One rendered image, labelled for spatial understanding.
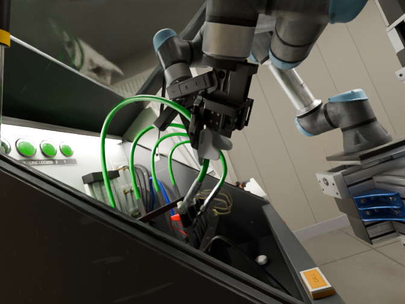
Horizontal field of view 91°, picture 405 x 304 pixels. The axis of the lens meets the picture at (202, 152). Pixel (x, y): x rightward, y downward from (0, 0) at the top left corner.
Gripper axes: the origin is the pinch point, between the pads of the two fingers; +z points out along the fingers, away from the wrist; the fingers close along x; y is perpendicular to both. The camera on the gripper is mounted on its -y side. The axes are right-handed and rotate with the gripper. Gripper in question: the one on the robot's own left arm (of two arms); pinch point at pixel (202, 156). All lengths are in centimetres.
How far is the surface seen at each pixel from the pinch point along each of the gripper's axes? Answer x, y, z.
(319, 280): -6.7, 27.2, 6.3
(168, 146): 29, -37, 26
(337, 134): 240, 36, 69
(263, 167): 180, -22, 115
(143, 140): 24, -49, 26
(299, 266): -2.2, 25.2, 11.4
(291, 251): 2.3, 23.6, 14.3
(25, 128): -18.4, -39.7, 1.6
